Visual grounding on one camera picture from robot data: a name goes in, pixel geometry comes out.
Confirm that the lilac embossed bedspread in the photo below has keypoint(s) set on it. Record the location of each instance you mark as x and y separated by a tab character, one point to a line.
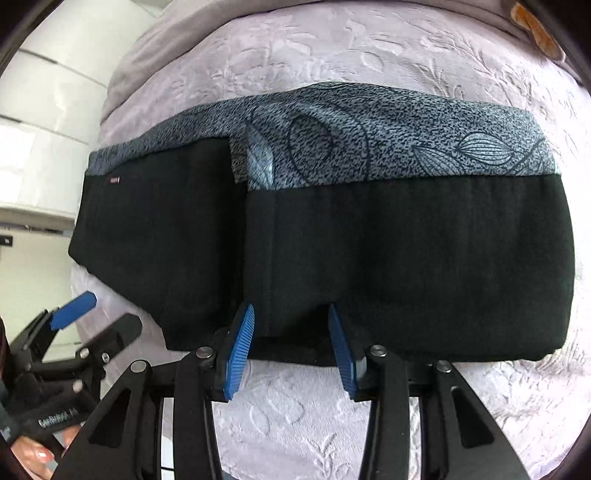
323	55

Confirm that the white wardrobe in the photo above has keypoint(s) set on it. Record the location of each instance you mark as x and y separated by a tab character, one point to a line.
51	115

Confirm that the black pants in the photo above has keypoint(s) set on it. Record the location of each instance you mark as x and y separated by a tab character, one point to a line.
392	258

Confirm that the black wall fixture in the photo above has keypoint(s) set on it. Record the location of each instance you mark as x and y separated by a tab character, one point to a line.
4	240

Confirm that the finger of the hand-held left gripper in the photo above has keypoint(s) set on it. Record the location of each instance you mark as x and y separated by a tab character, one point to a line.
124	328
74	309

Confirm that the person's left hand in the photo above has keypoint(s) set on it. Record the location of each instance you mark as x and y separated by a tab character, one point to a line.
37	459

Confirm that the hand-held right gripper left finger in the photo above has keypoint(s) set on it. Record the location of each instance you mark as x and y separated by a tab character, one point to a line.
239	350

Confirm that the white orange soft item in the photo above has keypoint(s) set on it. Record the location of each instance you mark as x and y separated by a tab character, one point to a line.
535	27

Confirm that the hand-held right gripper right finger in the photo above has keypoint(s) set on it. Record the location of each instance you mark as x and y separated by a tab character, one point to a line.
342	350

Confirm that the grey blanket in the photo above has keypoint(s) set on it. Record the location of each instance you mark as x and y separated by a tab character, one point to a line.
138	78

